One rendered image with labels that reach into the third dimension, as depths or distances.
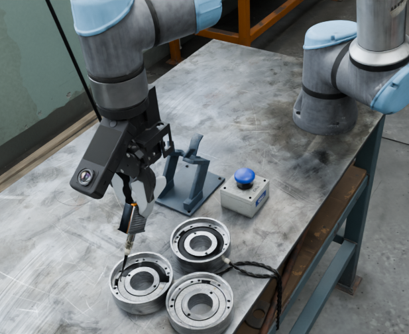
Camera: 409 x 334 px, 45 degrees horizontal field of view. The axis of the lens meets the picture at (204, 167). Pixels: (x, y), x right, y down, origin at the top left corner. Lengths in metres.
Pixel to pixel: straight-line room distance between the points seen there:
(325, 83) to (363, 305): 0.95
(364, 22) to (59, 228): 0.68
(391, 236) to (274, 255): 1.22
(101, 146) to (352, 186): 0.89
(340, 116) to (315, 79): 0.11
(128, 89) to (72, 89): 2.16
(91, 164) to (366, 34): 0.55
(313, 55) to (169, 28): 0.51
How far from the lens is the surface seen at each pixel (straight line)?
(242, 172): 0.94
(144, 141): 0.71
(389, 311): 1.85
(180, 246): 0.88
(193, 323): 0.78
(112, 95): 0.65
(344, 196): 1.38
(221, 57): 1.50
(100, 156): 0.67
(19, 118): 2.62
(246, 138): 1.15
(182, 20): 0.65
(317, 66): 1.10
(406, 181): 2.34
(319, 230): 1.28
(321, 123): 1.15
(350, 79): 1.04
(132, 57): 0.63
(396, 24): 0.96
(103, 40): 0.62
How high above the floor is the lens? 1.48
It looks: 39 degrees down
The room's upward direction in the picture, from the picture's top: 5 degrees counter-clockwise
